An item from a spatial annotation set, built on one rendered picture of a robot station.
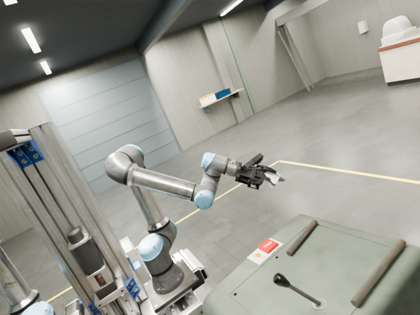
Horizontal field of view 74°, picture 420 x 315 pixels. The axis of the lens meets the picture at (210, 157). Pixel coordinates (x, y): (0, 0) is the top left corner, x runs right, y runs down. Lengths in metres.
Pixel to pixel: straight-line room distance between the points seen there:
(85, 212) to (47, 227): 0.15
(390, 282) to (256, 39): 10.88
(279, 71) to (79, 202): 10.95
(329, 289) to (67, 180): 1.08
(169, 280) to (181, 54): 9.03
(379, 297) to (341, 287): 0.10
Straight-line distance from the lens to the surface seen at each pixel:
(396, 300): 0.98
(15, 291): 1.46
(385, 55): 8.44
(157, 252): 1.29
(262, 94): 11.26
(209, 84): 10.14
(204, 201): 1.09
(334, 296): 0.96
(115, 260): 1.47
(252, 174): 1.18
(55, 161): 1.34
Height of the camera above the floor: 1.95
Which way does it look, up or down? 15 degrees down
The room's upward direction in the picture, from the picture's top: 23 degrees counter-clockwise
